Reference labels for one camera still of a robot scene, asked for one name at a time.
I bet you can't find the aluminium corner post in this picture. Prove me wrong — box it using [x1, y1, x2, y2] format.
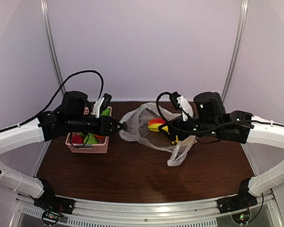
[40, 0, 63, 86]
[221, 0, 249, 103]

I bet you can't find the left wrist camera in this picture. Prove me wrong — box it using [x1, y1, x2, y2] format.
[92, 93, 112, 118]

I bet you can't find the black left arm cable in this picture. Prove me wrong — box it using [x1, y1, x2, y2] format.
[0, 70, 104, 135]

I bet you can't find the clear plastic bag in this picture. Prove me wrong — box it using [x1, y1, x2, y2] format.
[119, 102, 197, 167]

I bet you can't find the pink perforated plastic basket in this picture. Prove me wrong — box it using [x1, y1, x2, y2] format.
[65, 106, 113, 154]

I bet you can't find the red orange mango fruit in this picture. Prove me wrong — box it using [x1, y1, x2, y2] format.
[148, 118, 165, 125]

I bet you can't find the green bumpy fruit front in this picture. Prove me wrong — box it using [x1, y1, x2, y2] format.
[83, 134, 98, 145]

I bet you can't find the aluminium corner post left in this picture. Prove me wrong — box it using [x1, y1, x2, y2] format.
[40, 0, 63, 86]

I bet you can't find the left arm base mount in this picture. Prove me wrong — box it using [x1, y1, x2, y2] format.
[31, 196, 75, 226]

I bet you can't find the yellow banana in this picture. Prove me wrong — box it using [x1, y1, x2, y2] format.
[148, 123, 179, 144]

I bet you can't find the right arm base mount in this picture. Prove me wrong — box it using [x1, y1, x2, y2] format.
[216, 195, 257, 226]

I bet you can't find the aluminium corner post right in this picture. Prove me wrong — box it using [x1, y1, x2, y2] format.
[221, 0, 249, 103]

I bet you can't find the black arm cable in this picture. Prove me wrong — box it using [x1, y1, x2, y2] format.
[156, 91, 253, 138]
[0, 70, 104, 135]

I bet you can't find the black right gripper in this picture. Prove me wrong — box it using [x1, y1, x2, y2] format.
[158, 115, 221, 142]

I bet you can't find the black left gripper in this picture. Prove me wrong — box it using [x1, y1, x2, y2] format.
[67, 114, 124, 136]

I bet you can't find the red bumpy fruit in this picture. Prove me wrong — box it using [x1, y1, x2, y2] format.
[71, 135, 84, 144]

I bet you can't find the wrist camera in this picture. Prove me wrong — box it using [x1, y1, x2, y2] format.
[169, 92, 194, 122]
[92, 93, 112, 118]

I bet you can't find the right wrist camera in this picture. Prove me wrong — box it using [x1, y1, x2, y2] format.
[169, 92, 194, 122]

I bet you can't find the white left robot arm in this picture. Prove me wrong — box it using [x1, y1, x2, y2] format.
[0, 91, 123, 210]

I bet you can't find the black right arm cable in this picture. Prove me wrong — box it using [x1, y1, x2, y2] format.
[156, 91, 253, 138]

